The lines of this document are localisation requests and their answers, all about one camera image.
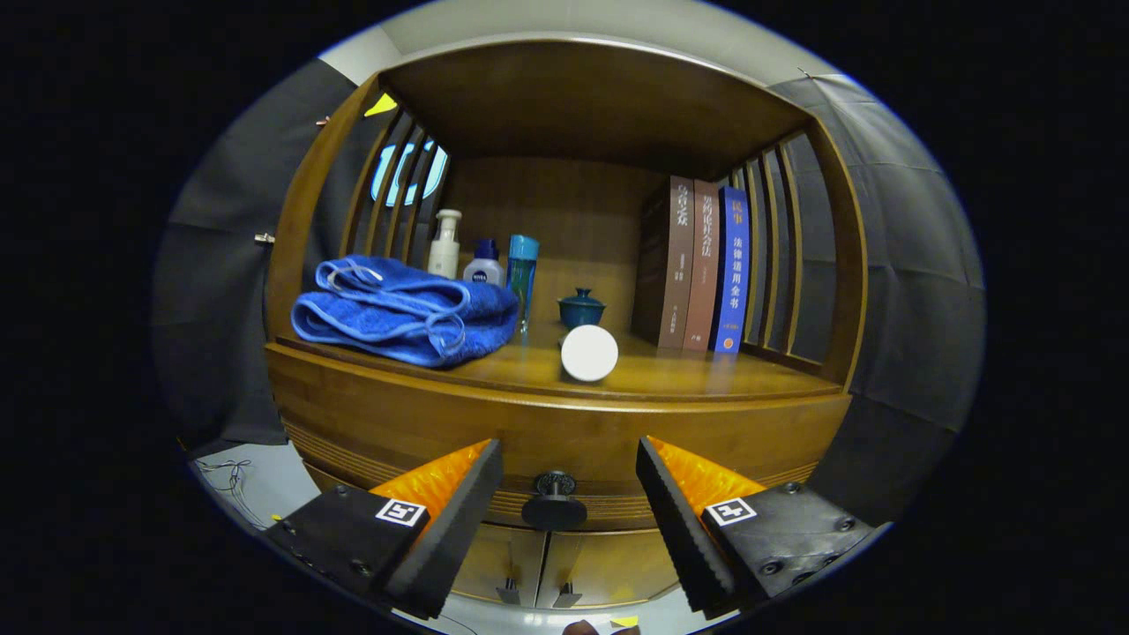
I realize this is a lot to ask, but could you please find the white lotion bottle blue cap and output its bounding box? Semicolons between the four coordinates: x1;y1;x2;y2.
463;239;506;288

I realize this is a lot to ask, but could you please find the cream pump bottle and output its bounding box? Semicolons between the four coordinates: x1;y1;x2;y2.
427;209;463;280

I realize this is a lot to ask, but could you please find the dark blue lidded cup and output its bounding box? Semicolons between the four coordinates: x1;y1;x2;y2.
557;288;608;331

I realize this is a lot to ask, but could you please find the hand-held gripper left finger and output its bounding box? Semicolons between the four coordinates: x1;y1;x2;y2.
265;438;504;620

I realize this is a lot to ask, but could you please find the clear bottle teal cap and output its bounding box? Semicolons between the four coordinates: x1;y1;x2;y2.
506;235;540;336

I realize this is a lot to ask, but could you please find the reddish brown book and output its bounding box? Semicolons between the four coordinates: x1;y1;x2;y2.
682;180;721;352

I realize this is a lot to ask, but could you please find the folded blue towel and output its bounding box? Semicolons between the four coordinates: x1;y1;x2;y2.
291;255;521;369

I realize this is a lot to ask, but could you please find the blue book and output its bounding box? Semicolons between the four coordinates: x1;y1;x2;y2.
710;186;751;355

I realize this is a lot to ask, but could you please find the thin black floor cable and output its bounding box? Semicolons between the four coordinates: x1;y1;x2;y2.
196;457;270;528

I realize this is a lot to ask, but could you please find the dark brown book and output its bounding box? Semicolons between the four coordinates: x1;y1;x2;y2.
631;175;695;349

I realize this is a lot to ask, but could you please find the wooden cabinet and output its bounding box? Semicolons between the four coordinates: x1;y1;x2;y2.
263;37;870;609

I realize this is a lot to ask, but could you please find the white tube with green end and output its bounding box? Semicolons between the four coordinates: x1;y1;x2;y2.
561;325;619;383

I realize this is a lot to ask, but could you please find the wooden countertop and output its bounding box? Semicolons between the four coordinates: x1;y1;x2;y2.
273;317;843;404

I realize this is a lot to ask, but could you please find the wooden cabinet door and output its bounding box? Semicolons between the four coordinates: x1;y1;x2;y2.
450;525;549;608
547;527;685;609

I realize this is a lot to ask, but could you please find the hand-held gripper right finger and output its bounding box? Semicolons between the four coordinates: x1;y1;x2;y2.
635;436;876;618

